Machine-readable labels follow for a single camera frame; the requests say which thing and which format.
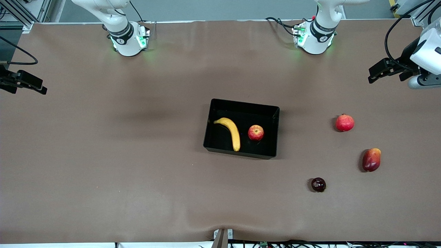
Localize brown table cover mat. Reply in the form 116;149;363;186
0;20;441;243

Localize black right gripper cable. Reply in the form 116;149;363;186
0;35;38;65

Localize black left arm base cables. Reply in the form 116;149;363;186
265;17;304;37

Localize aluminium frame profile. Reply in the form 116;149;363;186
0;0;66;33
389;0;441;27

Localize red yellow apple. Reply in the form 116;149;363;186
248;125;265;141

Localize red pomegranate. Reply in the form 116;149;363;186
336;113;355;132

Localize black right arm base cable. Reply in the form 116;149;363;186
129;0;143;22

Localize dark purple plum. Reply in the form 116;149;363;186
311;177;327;193

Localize red orange mango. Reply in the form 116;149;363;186
362;148;382;172

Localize yellow banana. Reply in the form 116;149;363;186
213;117;241;152

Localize black plastic box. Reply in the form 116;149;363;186
203;99;280;160

